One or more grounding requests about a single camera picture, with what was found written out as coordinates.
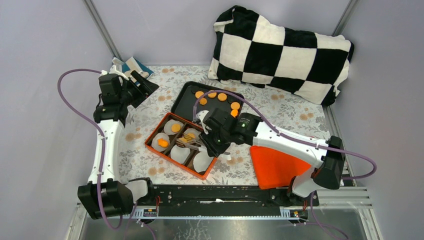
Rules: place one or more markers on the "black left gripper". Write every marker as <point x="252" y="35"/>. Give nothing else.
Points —
<point x="146" y="87"/>

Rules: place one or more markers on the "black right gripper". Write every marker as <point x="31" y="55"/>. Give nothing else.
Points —
<point x="213" y="150"/>

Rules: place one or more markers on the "orange cookie box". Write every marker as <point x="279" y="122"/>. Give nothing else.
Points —
<point x="187" y="166"/>

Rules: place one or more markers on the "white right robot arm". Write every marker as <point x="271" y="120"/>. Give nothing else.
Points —
<point x="324" y="156"/>

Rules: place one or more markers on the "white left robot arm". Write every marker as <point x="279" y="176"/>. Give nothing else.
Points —
<point x="105" y="195"/>

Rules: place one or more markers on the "orange fish cookie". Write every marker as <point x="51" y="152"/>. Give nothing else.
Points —
<point x="234" y="113"/>

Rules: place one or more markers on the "teal beige folded cloth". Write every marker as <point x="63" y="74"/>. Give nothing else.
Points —
<point x="132" y="64"/>

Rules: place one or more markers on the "orange box lid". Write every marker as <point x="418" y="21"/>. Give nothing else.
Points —
<point x="274" y="169"/>

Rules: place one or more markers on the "floral table mat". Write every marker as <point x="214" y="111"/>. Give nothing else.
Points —
<point x="263" y="107"/>

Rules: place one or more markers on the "black white checkered pillow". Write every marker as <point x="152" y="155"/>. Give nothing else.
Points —
<point x="251" y="50"/>

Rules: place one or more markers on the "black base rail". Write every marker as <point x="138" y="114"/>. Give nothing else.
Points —
<point x="220" y="201"/>

